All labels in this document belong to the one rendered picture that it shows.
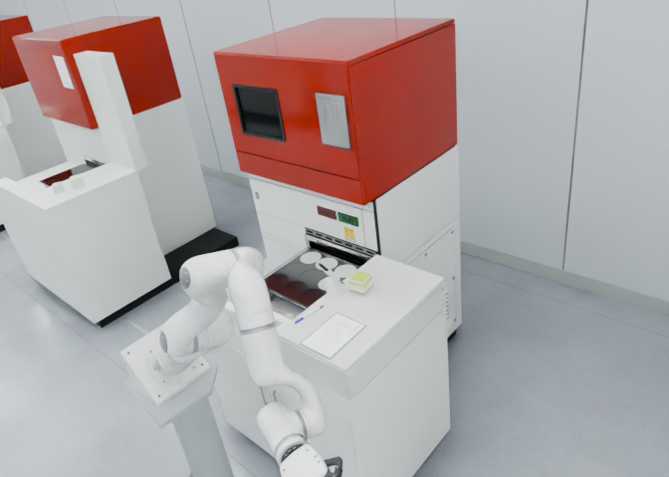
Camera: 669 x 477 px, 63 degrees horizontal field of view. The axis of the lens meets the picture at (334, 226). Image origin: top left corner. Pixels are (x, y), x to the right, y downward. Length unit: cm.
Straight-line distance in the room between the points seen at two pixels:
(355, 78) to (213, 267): 97
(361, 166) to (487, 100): 156
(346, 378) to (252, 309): 66
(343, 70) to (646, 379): 225
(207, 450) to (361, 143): 138
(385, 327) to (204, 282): 80
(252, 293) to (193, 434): 111
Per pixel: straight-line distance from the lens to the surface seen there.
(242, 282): 136
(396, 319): 207
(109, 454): 332
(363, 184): 224
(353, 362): 192
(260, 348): 136
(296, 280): 246
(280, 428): 140
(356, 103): 213
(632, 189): 347
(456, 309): 329
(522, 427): 300
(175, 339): 178
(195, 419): 232
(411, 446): 256
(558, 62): 337
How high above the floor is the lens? 227
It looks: 29 degrees down
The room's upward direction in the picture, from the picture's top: 8 degrees counter-clockwise
